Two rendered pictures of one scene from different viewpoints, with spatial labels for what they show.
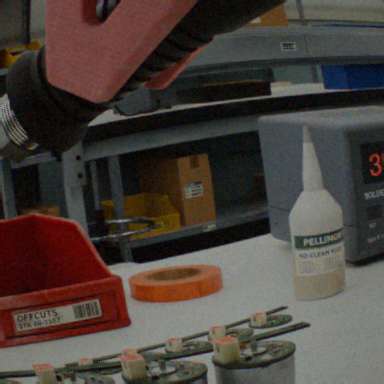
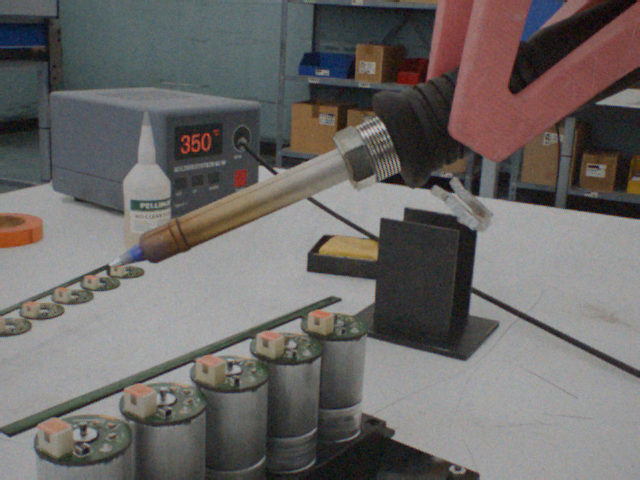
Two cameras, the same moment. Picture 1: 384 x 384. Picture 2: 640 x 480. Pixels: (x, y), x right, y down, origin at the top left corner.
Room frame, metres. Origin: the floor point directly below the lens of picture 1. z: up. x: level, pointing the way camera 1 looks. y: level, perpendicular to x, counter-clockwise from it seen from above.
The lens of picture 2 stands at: (0.06, 0.15, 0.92)
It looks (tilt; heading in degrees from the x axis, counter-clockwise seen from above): 15 degrees down; 325
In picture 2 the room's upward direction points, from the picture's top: 3 degrees clockwise
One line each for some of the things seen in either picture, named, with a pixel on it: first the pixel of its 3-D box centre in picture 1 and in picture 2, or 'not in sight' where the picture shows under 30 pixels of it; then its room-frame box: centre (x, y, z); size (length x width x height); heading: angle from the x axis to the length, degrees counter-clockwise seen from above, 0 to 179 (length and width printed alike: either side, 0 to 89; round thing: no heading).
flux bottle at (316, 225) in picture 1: (315, 212); (146, 181); (0.60, -0.07, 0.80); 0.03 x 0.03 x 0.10
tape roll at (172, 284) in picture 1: (175, 283); (1, 229); (0.68, 0.02, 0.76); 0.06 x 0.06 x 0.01
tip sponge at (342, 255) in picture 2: not in sight; (366, 256); (0.50, -0.19, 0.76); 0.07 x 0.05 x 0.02; 44
